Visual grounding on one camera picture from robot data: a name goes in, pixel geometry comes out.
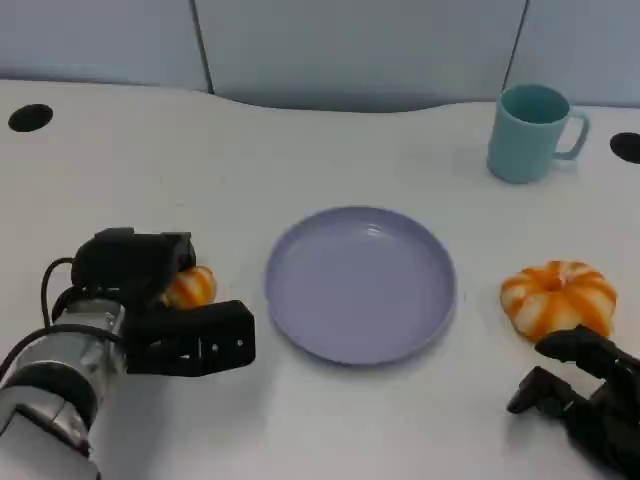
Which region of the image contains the pale green mug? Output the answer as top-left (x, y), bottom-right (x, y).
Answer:
top-left (487, 83), bottom-right (591, 185)

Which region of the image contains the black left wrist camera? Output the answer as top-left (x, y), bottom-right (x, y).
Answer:
top-left (72, 227), bottom-right (169, 302)

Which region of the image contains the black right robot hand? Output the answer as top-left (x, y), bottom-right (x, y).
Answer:
top-left (507, 324), bottom-right (640, 480)

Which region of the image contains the orange white toy bread roll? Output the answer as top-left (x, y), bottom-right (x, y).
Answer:
top-left (159, 266), bottom-right (218, 309)
top-left (500, 259), bottom-right (618, 344)

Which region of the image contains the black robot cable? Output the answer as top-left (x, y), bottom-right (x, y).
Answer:
top-left (41, 256), bottom-right (77, 332)
top-left (0, 323), bottom-right (122, 382)

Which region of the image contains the lilac plate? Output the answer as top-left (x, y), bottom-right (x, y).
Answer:
top-left (264, 205), bottom-right (457, 366)

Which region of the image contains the grey partition panel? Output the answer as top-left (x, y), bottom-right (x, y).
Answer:
top-left (509, 0), bottom-right (640, 109)
top-left (192, 0), bottom-right (529, 114)
top-left (0, 0), bottom-right (210, 94)

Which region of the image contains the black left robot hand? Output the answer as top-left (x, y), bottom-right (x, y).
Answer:
top-left (124, 232), bottom-right (256, 376)

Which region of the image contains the black table cable hole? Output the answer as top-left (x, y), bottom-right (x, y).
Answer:
top-left (609, 132), bottom-right (640, 164)
top-left (7, 103), bottom-right (54, 133)

